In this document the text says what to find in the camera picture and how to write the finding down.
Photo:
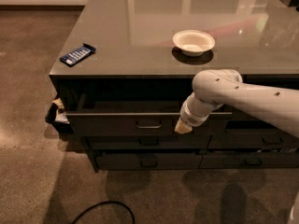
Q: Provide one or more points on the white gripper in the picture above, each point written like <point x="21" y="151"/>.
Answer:
<point x="192" y="118"/>

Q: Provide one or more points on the grey top drawer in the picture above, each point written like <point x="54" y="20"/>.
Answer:
<point x="125" y="118"/>

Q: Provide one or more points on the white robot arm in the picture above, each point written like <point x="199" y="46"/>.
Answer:
<point x="213" y="88"/>

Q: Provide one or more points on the middle left drawer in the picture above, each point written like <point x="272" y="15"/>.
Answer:
<point x="149" y="142"/>

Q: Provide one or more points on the middle right drawer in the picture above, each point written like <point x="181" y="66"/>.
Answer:
<point x="261" y="139"/>

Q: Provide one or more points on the bottom left drawer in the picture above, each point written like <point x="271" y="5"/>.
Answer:
<point x="149" y="161"/>

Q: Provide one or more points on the grey drawer cabinet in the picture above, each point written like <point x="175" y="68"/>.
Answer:
<point x="137" y="61"/>

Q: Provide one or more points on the bottom right drawer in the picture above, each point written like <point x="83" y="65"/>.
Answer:
<point x="240" y="160"/>

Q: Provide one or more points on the white paper bowl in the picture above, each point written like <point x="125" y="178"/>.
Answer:
<point x="193" y="43"/>

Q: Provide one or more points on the dark bin with trash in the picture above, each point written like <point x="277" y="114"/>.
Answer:
<point x="56" y="117"/>

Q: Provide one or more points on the metal drawer handle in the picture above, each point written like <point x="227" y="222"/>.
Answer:
<point x="148" y="124"/>

